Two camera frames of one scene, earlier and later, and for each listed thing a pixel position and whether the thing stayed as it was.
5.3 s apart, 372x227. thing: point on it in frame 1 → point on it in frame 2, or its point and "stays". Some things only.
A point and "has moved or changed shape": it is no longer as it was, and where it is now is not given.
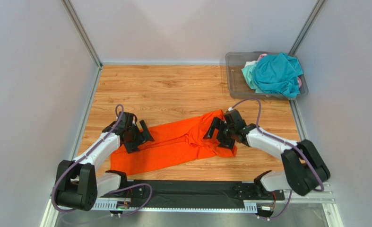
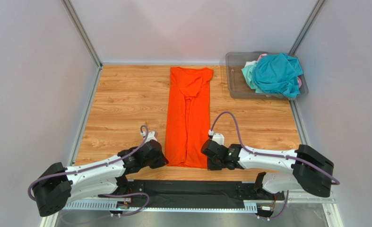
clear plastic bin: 238,86 stays
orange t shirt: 183,139 has moved or changed shape
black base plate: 195,194 stays
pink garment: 261,56 stays
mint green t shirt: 247,72 stays
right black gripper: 219,135 → 209,151
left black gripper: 133,146 → 162,161
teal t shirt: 278,74 stays
